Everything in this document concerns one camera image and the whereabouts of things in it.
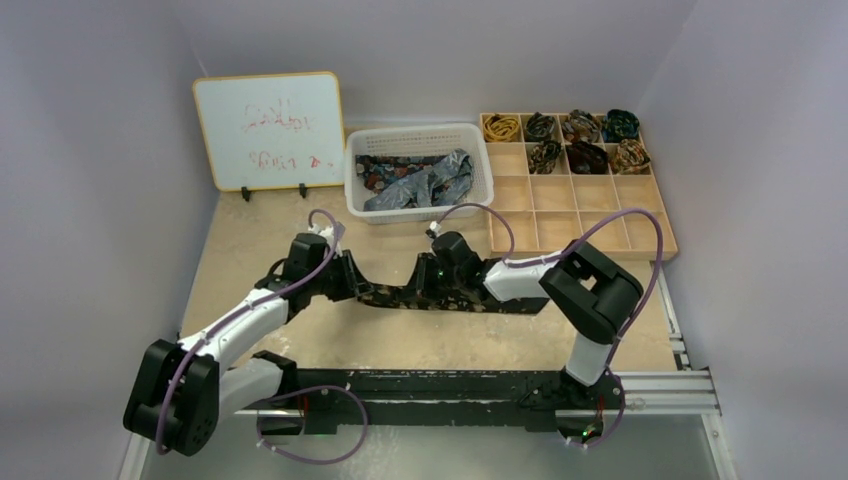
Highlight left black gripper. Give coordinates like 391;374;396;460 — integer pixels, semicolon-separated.
307;249;372;302

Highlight black floral tie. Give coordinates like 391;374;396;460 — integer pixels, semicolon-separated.
368;285;549;315

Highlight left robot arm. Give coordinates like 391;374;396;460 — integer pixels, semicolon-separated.
122;225;343;456

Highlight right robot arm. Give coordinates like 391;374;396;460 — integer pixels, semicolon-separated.
404;231;645;407

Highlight grey blue patterned tie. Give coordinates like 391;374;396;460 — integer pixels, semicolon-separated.
364;149;474;211

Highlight dark colourful patterned tie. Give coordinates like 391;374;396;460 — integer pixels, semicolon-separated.
354;155;442;194

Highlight white plastic basket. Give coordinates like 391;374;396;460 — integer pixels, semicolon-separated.
345;123;494;224

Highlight wooden compartment tray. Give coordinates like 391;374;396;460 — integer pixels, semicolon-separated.
480;110;679;260

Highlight yellow rolled tie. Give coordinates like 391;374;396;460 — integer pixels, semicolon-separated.
482;114;521;143

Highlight dark olive rolled tie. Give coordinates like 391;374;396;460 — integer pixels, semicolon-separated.
524;112;557;142

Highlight dark maroon rolled tie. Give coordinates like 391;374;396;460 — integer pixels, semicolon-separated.
565;141;609;175

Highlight brown patterned rolled tie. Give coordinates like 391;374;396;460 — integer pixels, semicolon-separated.
561;109;601;143

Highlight orange brown rolled tie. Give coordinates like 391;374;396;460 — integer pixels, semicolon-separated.
610;139;651;175

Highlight dark green rolled tie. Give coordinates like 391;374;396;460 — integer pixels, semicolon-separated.
601;109;641;143

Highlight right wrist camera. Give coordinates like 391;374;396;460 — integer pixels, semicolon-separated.
425;221;442;241

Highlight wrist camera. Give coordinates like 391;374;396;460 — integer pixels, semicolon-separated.
425;221;442;241
313;222;346;257

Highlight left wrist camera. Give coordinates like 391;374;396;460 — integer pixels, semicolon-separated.
313;222;346;257

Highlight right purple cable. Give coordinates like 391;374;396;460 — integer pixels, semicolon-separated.
430;203;665;372

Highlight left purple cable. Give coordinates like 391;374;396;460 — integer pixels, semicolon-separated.
156;209;346;457

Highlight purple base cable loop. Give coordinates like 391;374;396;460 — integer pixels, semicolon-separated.
255;385;370;466

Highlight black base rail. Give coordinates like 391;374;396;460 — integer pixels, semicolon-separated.
247;358;624;442

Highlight white whiteboard orange frame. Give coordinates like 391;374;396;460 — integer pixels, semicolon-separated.
192;71;345;192

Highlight aluminium rail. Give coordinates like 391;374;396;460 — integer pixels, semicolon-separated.
556;264;721;419

